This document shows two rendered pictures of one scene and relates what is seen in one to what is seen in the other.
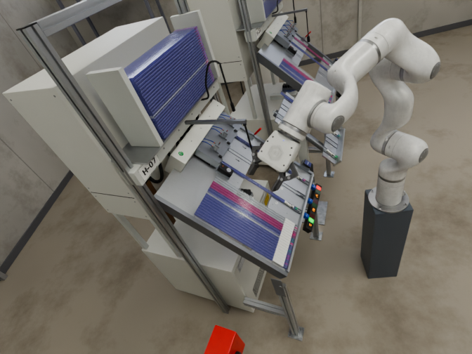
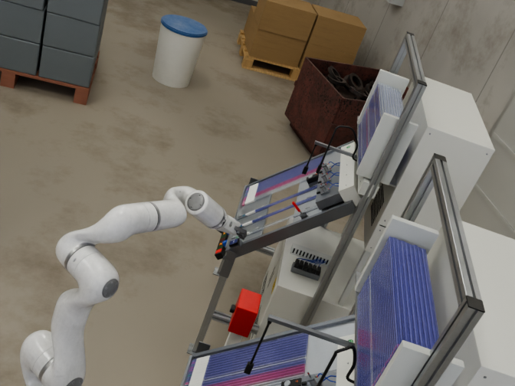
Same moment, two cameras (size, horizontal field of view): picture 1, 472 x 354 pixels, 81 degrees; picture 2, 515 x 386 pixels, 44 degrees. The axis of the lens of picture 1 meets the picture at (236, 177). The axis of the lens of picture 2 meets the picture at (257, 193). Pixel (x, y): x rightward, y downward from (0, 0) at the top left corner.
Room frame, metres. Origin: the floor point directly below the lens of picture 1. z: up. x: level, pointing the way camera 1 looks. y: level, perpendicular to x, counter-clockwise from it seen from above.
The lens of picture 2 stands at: (2.16, -1.20, 2.68)
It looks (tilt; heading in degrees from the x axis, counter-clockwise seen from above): 31 degrees down; 143
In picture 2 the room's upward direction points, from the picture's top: 21 degrees clockwise
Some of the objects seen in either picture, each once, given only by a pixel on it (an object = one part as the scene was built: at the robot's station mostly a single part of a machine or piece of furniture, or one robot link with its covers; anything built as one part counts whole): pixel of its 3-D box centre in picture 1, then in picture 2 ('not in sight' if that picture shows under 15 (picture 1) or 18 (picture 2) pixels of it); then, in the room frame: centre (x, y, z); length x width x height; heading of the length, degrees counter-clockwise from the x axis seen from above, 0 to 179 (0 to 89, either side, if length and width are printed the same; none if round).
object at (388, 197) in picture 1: (390, 187); not in sight; (0.86, -0.72, 0.79); 0.19 x 0.19 x 0.18
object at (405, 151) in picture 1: (401, 158); (45, 369); (0.83, -0.73, 1.00); 0.19 x 0.12 x 0.24; 21
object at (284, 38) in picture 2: not in sight; (300, 35); (-4.08, 3.30, 0.42); 1.37 x 0.97 x 0.84; 75
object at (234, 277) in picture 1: (220, 239); not in sight; (1.29, 0.26, 0.31); 0.70 x 0.65 x 0.62; 145
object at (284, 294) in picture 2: not in sight; (309, 252); (0.01, 0.93, 0.66); 1.01 x 0.73 x 1.31; 55
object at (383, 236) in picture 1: (382, 237); not in sight; (0.86, -0.72, 0.35); 0.18 x 0.18 x 0.70; 75
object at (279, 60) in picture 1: (286, 95); not in sight; (2.39, -0.72, 0.65); 1.01 x 0.73 x 1.29; 55
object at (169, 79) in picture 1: (171, 80); (394, 325); (1.27, 0.13, 1.52); 0.51 x 0.13 x 0.27; 145
